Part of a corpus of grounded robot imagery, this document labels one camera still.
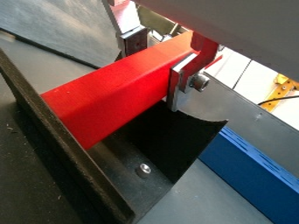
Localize black curved cradle stand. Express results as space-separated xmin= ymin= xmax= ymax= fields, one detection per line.
xmin=0 ymin=49 xmax=227 ymax=224

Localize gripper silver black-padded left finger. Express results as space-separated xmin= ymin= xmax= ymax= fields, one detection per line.
xmin=101 ymin=0 xmax=146 ymax=58

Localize black cable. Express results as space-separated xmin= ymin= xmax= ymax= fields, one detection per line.
xmin=256 ymin=94 xmax=299 ymax=106

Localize red hexagonal prism block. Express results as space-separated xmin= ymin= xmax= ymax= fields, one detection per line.
xmin=41 ymin=31 xmax=192 ymax=150

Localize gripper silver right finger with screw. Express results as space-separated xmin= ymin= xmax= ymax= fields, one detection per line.
xmin=165 ymin=32 xmax=218 ymax=111

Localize blue foam shape-sorter board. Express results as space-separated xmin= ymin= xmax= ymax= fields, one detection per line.
xmin=200 ymin=127 xmax=299 ymax=224

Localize yellow perforated bracket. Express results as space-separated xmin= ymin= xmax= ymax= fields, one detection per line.
xmin=257 ymin=73 xmax=299 ymax=112

